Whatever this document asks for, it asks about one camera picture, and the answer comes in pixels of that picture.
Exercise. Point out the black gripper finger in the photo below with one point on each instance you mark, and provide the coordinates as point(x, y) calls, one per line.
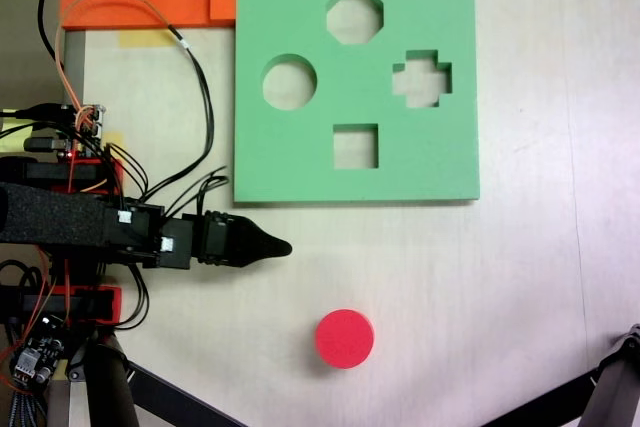
point(257, 234)
point(257, 253)

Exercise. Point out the red cylinder block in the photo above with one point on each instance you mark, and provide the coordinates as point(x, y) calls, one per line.
point(344, 338)

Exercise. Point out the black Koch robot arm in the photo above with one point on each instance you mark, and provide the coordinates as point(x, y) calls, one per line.
point(60, 217)

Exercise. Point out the red base clamp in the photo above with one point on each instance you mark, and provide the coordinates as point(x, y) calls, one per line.
point(116, 172)
point(112, 304)

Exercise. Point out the black tripod leg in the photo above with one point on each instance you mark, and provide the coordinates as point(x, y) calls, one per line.
point(617, 377)
point(107, 387)

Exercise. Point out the black usb plug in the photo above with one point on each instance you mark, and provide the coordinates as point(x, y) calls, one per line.
point(45, 143)

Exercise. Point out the green shape sorter board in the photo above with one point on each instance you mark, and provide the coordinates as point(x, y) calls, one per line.
point(440, 157)

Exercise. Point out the small black circuit board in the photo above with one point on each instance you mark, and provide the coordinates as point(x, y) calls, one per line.
point(37, 354)

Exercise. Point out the yellow tape strip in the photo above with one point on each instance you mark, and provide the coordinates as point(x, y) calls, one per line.
point(145, 38)

